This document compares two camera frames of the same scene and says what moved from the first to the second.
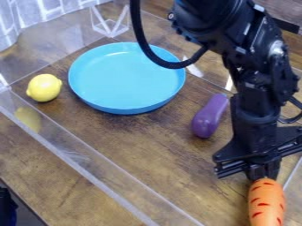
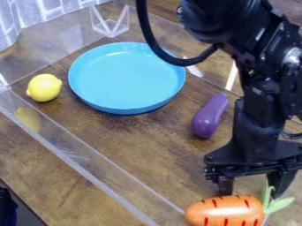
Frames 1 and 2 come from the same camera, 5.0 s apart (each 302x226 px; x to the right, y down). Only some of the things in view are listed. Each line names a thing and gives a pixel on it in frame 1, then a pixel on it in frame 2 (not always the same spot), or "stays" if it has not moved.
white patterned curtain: (20, 14) stays
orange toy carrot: (266, 209) -> (234, 210)
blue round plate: (114, 77) stays
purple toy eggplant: (205, 122) stays
